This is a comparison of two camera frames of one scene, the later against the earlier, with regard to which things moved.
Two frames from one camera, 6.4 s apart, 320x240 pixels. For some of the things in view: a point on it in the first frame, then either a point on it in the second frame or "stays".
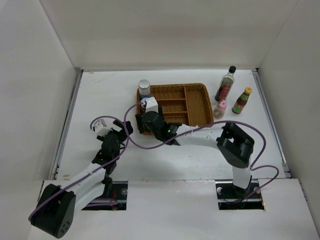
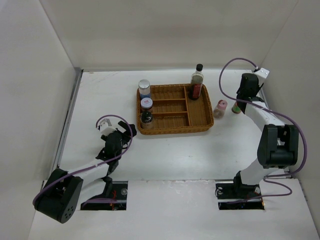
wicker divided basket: [187, 104] stays
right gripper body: [140, 123] -> [258, 87]
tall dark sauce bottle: [225, 85] -> [196, 82]
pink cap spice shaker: [219, 110] stays
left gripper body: [121, 138] stays
